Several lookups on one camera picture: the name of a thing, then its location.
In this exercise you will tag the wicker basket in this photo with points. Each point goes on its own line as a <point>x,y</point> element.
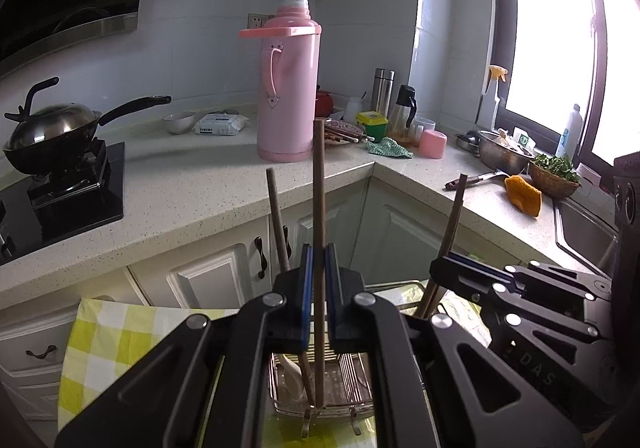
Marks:
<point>552,188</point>

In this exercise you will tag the black glass gas stove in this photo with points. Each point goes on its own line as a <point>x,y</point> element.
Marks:
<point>75,223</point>

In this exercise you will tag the window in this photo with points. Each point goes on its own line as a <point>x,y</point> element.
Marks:
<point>545,28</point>

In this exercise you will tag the single brown chopstick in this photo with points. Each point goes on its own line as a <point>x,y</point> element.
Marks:
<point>318,188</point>
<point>452,223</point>

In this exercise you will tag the white detergent bottle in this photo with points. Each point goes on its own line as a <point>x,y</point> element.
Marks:
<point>567,136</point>

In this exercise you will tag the steel sink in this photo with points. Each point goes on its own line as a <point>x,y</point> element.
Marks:
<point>582,233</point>

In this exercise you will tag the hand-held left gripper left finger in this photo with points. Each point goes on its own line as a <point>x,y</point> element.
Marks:
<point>307,300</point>

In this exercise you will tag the large steel basin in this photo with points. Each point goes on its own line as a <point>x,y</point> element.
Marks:
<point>502,158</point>

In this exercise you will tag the white jar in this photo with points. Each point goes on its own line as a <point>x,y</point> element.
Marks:
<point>356,108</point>

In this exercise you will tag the orange cloth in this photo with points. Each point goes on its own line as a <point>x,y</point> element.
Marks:
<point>524,195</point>

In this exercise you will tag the yellow checked tablecloth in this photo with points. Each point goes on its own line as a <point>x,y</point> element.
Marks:
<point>100,353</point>

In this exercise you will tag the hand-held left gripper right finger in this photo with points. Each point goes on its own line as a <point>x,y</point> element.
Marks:
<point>331,300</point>

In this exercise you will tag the red pot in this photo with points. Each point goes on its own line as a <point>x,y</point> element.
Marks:
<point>324,104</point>

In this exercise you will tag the green dish cloth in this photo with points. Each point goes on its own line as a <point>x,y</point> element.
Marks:
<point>390,148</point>

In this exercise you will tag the steel vacuum bottle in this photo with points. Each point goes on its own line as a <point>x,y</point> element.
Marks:
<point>382,93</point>

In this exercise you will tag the leafy greens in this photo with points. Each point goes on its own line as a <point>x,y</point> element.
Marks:
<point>555,167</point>

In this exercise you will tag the white green carton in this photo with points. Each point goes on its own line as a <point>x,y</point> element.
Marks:
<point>524,138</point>

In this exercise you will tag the pink thermos jug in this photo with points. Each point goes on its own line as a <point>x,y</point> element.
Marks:
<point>290,103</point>

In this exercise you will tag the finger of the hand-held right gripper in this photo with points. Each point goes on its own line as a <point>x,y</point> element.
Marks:
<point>550,280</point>
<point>465,280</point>

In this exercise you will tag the white ceramic spoon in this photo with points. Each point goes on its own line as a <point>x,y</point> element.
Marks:
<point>290,378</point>

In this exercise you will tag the white base cabinets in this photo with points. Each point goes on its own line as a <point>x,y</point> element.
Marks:
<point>210,273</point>

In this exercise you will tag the pink cup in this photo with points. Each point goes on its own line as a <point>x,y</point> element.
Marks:
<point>432,144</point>

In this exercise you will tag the spray bottle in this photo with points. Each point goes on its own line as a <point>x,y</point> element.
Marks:
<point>489,103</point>

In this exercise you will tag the small steel bowl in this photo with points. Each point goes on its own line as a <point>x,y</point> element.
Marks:
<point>466,143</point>

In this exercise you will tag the steel wok lid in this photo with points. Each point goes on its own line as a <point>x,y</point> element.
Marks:
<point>50,121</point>

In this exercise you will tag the white mug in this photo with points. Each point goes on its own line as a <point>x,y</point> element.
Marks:
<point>425,124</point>

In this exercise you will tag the yellow green container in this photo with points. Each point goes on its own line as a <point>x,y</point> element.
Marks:
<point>372,126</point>

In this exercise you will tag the small white bowl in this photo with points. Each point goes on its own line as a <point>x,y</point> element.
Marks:
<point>179,123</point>

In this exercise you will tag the white plastic box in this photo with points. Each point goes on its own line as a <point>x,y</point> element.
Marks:
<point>590,174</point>

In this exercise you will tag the wall socket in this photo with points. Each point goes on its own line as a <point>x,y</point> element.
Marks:
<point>256,21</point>

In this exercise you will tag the black lidded carafe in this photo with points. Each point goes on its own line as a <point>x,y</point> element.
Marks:
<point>402,113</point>

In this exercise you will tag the wet wipes pack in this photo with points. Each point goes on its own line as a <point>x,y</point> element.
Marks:
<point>220,124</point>

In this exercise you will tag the black wok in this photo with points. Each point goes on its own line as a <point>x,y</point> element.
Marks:
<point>50,159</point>

